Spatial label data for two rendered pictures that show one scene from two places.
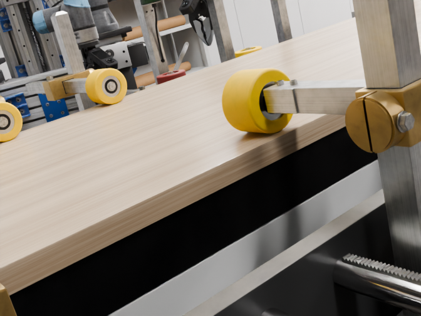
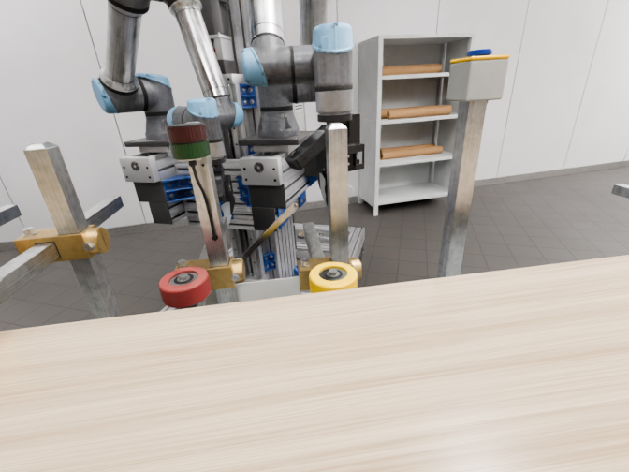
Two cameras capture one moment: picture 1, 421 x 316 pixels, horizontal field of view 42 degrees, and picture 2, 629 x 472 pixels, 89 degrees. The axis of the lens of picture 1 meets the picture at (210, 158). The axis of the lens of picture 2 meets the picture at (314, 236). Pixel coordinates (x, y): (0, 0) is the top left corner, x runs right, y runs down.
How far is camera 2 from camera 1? 1.25 m
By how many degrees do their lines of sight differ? 27
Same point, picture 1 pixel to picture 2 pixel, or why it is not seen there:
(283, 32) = (451, 227)
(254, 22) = (523, 122)
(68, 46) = (49, 198)
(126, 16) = (404, 96)
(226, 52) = (333, 242)
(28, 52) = not seen: hidden behind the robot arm
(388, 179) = not seen: outside the picture
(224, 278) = not seen: outside the picture
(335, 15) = (613, 131)
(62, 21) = (36, 160)
